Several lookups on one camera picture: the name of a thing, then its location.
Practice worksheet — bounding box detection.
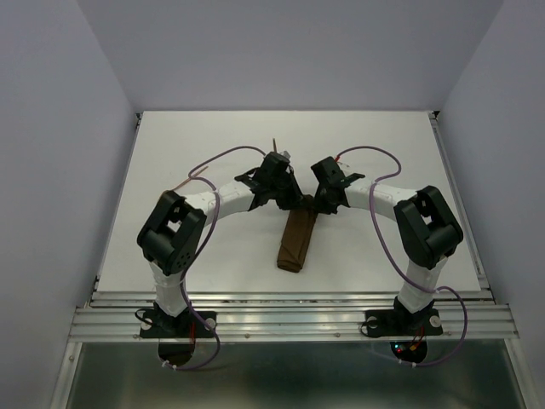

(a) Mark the brown cloth napkin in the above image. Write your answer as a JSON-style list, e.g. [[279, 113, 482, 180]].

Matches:
[[277, 195, 318, 273]]

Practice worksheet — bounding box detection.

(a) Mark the aluminium rail frame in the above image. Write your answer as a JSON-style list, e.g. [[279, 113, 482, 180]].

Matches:
[[50, 110, 529, 409]]

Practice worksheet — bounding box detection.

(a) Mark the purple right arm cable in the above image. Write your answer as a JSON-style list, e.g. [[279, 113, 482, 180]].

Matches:
[[336, 146, 469, 370]]

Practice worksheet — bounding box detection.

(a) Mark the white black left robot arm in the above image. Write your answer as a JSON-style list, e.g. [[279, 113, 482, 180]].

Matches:
[[137, 153, 310, 336]]

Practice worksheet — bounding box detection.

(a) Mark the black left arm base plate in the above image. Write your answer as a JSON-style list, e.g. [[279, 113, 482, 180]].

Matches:
[[135, 308, 214, 339]]

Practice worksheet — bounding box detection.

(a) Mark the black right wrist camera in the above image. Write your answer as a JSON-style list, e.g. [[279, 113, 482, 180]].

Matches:
[[311, 156, 345, 184]]

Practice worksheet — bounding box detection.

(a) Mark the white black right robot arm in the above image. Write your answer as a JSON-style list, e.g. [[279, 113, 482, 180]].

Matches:
[[311, 157, 463, 332]]

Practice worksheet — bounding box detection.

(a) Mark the brown wooden fork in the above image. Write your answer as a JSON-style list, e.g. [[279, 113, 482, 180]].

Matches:
[[172, 165, 209, 190]]

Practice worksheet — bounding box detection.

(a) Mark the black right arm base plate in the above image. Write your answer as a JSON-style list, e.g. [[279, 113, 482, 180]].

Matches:
[[359, 308, 444, 338]]

